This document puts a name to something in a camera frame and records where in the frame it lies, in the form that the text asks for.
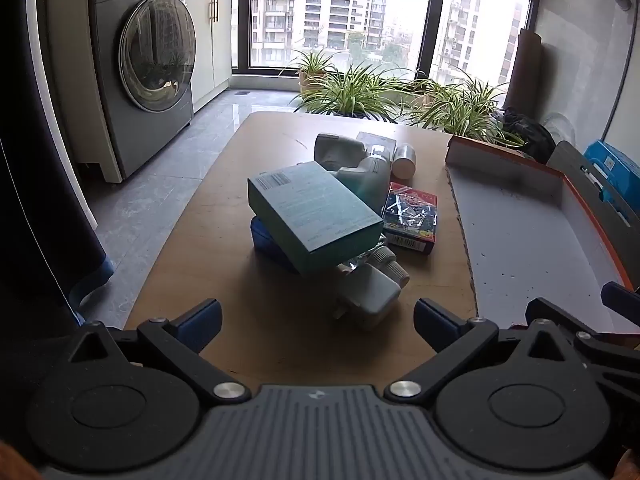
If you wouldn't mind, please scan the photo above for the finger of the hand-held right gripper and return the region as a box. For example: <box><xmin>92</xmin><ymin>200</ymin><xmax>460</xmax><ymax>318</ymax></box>
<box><xmin>601</xmin><ymin>281</ymin><xmax>640</xmax><ymax>313</ymax></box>
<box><xmin>525</xmin><ymin>297</ymin><xmax>640</xmax><ymax>401</ymax></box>

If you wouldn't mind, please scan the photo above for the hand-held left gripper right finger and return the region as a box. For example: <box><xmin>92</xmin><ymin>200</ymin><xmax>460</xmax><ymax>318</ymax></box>
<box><xmin>384</xmin><ymin>297</ymin><xmax>566</xmax><ymax>403</ymax></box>

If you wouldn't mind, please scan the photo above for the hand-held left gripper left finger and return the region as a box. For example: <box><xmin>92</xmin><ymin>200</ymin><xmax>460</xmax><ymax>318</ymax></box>
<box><xmin>67</xmin><ymin>298</ymin><xmax>252</xmax><ymax>405</ymax></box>

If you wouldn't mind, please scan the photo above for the white power adapter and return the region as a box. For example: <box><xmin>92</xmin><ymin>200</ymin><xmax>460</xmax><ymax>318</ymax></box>
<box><xmin>332</xmin><ymin>262</ymin><xmax>403</xmax><ymax>331</ymax></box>

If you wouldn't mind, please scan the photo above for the clear plastic object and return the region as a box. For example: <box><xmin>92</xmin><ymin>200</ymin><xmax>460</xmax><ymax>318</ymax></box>
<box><xmin>367</xmin><ymin>245</ymin><xmax>412</xmax><ymax>289</ymax></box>

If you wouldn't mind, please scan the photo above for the orange-edged cardboard box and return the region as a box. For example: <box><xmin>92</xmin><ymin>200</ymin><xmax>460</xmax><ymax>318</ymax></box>
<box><xmin>445</xmin><ymin>135</ymin><xmax>636</xmax><ymax>335</ymax></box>

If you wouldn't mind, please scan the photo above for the blue plastic floss box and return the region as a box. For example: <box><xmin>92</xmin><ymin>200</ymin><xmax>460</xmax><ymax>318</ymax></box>
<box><xmin>250</xmin><ymin>216</ymin><xmax>301</xmax><ymax>273</ymax></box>

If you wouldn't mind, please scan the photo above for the teal cardboard box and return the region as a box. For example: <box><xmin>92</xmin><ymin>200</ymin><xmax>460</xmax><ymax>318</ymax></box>
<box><xmin>247</xmin><ymin>161</ymin><xmax>385</xmax><ymax>278</ymax></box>

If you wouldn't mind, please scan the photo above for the white cardboard box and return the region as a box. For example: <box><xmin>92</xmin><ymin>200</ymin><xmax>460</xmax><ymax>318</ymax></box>
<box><xmin>356</xmin><ymin>131</ymin><xmax>396</xmax><ymax>161</ymax></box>

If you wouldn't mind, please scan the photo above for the red playing card box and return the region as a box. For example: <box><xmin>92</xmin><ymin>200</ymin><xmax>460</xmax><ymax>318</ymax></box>
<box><xmin>381</xmin><ymin>181</ymin><xmax>438</xmax><ymax>256</ymax></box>

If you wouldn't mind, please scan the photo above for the grey board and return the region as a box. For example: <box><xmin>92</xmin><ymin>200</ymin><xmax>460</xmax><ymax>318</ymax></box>
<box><xmin>546</xmin><ymin>141</ymin><xmax>640</xmax><ymax>281</ymax></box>

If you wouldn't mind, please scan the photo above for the blue plastic stool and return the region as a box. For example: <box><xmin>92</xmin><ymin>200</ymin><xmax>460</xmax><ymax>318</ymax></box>
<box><xmin>582</xmin><ymin>140</ymin><xmax>640</xmax><ymax>221</ymax></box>

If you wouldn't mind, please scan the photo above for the white plug-in device green logo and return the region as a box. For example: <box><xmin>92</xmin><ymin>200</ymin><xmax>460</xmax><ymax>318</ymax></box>
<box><xmin>335</xmin><ymin>152</ymin><xmax>391</xmax><ymax>216</ymax></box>

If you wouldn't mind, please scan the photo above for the white plastic bottle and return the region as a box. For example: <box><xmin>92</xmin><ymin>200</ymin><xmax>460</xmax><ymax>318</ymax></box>
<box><xmin>392</xmin><ymin>144</ymin><xmax>417</xmax><ymax>180</ymax></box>

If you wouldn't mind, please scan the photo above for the white fan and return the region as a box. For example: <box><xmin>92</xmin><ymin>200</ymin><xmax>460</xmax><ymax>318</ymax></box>
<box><xmin>542</xmin><ymin>112</ymin><xmax>576</xmax><ymax>148</ymax></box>

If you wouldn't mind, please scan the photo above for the black bag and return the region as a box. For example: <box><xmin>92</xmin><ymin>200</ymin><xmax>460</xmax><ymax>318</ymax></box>
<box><xmin>500</xmin><ymin>106</ymin><xmax>557</xmax><ymax>163</ymax></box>

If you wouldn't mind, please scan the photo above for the spider plant terracotta pot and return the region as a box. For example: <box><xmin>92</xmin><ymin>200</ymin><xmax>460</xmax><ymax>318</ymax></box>
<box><xmin>292</xmin><ymin>49</ymin><xmax>347</xmax><ymax>96</ymax></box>
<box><xmin>405</xmin><ymin>76</ymin><xmax>443</xmax><ymax>107</ymax></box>

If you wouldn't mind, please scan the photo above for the brown rolled mat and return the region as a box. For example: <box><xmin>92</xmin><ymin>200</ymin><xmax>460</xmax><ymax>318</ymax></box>
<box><xmin>507</xmin><ymin>28</ymin><xmax>543</xmax><ymax>111</ymax></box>

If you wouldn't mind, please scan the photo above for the cream cabinet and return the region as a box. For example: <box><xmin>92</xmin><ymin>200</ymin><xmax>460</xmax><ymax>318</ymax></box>
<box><xmin>182</xmin><ymin>0</ymin><xmax>235</xmax><ymax>113</ymax></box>

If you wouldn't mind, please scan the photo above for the grey washing machine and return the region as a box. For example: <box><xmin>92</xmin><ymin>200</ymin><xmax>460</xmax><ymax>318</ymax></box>
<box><xmin>89</xmin><ymin>0</ymin><xmax>198</xmax><ymax>183</ymax></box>

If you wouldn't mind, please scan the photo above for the black framed window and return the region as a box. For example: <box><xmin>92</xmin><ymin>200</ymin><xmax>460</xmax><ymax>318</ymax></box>
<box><xmin>231</xmin><ymin>0</ymin><xmax>546</xmax><ymax>96</ymax></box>

